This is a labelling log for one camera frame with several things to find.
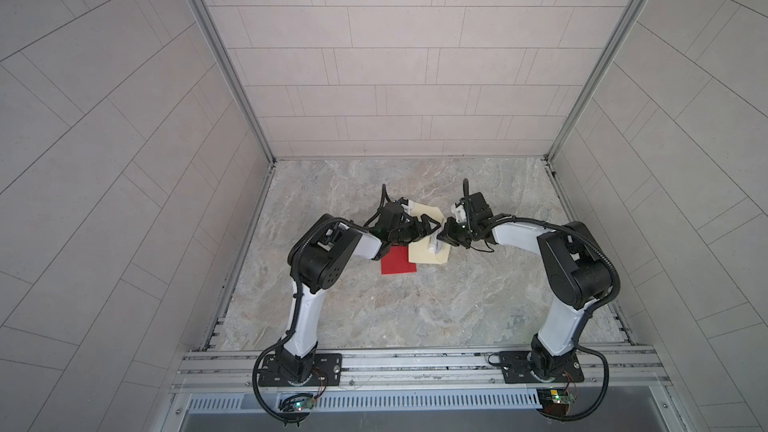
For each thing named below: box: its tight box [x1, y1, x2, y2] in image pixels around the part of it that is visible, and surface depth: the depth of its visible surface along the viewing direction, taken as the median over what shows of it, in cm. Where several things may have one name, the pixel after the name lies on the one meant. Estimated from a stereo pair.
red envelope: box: [381, 246, 417, 275], surface depth 91 cm
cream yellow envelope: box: [412, 203, 446, 224], surface depth 104 cm
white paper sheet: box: [429, 229, 443, 254], surface depth 93 cm
